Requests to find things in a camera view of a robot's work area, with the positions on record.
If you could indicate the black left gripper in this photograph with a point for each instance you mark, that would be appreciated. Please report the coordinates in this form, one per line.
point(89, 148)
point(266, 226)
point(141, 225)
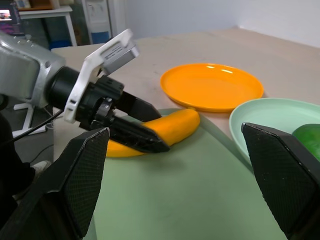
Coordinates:
point(105, 88)

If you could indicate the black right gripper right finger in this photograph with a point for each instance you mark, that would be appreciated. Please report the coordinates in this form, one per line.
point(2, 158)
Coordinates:
point(282, 180)

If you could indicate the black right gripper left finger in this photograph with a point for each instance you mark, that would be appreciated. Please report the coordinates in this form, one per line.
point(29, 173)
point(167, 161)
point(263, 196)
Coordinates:
point(75, 180)

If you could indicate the yellow banana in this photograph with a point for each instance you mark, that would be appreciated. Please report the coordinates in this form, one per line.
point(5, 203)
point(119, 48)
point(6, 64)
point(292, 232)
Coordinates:
point(177, 125)

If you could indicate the mint green plate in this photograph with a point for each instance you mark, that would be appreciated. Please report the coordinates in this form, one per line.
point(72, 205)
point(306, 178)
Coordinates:
point(265, 112)

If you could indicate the orange plate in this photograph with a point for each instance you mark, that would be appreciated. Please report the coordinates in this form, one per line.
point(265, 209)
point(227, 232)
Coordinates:
point(212, 87)

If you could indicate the white shoe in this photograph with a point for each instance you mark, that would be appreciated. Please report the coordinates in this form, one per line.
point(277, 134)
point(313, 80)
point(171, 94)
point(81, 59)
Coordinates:
point(42, 167)

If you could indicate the green fruit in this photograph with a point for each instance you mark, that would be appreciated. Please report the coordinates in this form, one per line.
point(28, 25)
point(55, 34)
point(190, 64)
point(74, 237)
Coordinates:
point(308, 140)

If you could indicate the light green mat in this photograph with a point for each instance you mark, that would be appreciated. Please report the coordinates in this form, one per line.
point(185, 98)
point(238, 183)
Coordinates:
point(175, 195)

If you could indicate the white floor stand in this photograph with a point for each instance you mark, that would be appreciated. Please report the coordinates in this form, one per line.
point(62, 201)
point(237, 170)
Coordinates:
point(25, 117)

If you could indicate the white water dispenser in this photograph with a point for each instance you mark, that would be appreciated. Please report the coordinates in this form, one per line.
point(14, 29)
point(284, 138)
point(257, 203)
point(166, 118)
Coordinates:
point(98, 17)

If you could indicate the white desk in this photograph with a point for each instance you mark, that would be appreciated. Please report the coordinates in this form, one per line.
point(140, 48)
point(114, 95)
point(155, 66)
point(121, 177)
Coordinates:
point(45, 12)

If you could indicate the lit monitor screen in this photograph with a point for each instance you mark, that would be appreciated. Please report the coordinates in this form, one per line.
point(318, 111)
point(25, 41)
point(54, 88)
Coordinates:
point(5, 15)

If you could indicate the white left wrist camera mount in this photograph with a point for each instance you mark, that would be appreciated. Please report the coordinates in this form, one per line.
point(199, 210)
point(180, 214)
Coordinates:
point(82, 82)

